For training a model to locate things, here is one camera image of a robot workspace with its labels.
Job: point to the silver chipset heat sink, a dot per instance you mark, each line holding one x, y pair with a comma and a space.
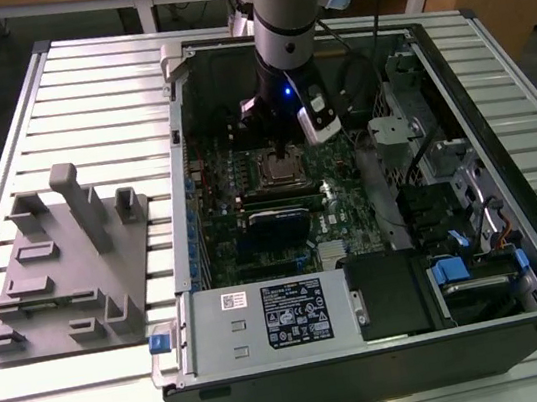
332, 254

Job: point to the black plastic block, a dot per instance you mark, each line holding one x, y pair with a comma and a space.
427, 212

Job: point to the silver chassis bracket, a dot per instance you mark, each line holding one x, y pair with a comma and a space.
473, 180

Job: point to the hard disk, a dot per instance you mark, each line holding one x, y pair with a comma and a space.
475, 299

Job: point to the black graphics card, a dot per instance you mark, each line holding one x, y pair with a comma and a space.
280, 229

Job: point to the black RAM slot bank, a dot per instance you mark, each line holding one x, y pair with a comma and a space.
236, 138

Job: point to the black expansion slot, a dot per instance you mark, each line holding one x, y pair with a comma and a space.
266, 256
269, 270

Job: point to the black rating label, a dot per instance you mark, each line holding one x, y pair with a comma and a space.
298, 313

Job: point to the silver rear slot panel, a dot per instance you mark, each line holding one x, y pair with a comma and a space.
178, 224

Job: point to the silver CPU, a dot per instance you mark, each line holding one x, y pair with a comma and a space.
281, 170

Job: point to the black PC case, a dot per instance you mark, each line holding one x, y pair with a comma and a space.
327, 389

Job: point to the silver power supply unit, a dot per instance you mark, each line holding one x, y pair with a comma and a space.
218, 335

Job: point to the gray plastic baffle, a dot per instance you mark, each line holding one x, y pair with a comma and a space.
379, 194

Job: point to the white barcode sticker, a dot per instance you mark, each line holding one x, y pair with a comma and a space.
234, 300

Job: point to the blue plastic clip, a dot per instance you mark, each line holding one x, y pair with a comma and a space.
521, 259

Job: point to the blue disk carrier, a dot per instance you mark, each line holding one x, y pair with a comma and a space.
448, 270

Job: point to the small dark wrist camera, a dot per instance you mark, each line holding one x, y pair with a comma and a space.
250, 111

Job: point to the perforated metal drive cage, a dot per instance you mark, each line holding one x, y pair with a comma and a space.
389, 130

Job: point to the CPU socket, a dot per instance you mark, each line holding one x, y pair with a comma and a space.
272, 190

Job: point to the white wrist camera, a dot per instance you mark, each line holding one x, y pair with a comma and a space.
319, 117

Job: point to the green motherboard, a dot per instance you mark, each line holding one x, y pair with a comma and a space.
347, 189

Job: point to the blue power supply latch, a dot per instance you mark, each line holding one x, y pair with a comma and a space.
158, 344

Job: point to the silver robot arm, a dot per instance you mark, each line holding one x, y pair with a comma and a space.
285, 6

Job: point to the gray case latch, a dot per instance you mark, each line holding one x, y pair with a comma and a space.
171, 59

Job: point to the gray parts rack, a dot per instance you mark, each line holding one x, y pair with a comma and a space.
73, 281

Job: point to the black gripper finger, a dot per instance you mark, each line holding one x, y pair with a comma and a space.
284, 152

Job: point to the black RAM stick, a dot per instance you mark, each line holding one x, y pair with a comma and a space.
277, 193

